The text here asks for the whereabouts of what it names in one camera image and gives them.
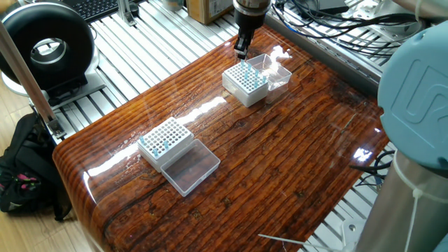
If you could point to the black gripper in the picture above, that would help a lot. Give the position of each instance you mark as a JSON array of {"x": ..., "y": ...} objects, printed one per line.
[{"x": 250, "y": 21}]

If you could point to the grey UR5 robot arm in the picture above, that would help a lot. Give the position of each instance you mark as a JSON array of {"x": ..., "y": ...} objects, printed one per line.
[{"x": 416, "y": 105}]

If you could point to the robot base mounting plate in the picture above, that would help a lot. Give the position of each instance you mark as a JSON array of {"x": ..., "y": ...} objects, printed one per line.
[{"x": 350, "y": 232}]

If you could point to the clear plastic holder lid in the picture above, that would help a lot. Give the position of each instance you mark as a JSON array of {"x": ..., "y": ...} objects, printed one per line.
[
  {"x": 276, "y": 77},
  {"x": 190, "y": 169}
]

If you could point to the white pipette tip holder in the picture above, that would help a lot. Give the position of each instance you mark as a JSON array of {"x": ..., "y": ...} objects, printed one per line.
[
  {"x": 150, "y": 160},
  {"x": 245, "y": 96}
]

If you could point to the brown cardboard box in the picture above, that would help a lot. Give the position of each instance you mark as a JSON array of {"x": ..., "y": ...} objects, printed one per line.
[{"x": 206, "y": 10}]

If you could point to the silver metal cup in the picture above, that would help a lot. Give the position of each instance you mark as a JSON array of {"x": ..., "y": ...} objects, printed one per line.
[{"x": 172, "y": 4}]

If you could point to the black power adapter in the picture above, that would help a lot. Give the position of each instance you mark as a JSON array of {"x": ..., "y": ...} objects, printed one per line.
[{"x": 332, "y": 4}]

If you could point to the glossy wood grain board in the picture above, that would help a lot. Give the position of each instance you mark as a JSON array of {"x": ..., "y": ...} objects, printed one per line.
[{"x": 280, "y": 157}]

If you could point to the silver metal mounting plate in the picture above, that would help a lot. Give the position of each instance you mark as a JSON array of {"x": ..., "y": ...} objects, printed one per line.
[{"x": 381, "y": 8}]

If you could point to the black keyboard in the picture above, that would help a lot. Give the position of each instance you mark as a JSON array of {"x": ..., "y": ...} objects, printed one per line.
[{"x": 94, "y": 8}]

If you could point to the black backpack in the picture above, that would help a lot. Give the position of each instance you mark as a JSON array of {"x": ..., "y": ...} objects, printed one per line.
[{"x": 28, "y": 157}]

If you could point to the aluminium frame post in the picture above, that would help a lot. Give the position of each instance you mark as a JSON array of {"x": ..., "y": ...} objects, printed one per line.
[
  {"x": 125, "y": 12},
  {"x": 21, "y": 70}
]

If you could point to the grey device base plate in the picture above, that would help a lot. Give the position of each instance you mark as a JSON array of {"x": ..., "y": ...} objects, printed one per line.
[{"x": 94, "y": 85}]

